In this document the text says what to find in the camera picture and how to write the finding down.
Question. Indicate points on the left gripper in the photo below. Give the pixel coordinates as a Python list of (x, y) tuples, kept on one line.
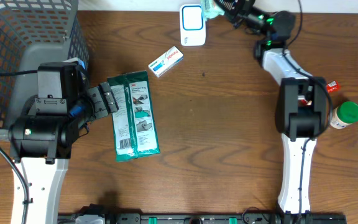
[(97, 96)]

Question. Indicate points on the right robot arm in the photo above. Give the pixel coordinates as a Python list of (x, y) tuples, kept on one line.
[(304, 107)]

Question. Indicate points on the grey plastic mesh basket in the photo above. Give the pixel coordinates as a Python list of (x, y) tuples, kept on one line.
[(33, 32)]

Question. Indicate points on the green lid jar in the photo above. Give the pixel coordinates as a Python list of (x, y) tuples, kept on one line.
[(345, 115)]

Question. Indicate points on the white green box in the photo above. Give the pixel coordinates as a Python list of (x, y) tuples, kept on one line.
[(166, 61)]

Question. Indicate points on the large green box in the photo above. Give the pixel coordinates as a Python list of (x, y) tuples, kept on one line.
[(135, 134)]

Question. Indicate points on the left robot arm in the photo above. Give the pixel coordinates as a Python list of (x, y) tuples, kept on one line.
[(41, 140)]

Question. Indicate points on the teal snack packet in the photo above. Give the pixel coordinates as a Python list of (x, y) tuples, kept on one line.
[(210, 9)]

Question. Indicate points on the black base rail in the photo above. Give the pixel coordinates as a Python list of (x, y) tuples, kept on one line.
[(248, 217)]

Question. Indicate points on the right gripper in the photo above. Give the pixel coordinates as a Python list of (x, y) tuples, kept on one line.
[(242, 12)]

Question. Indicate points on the red stick sachet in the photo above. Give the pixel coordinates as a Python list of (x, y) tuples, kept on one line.
[(330, 87)]

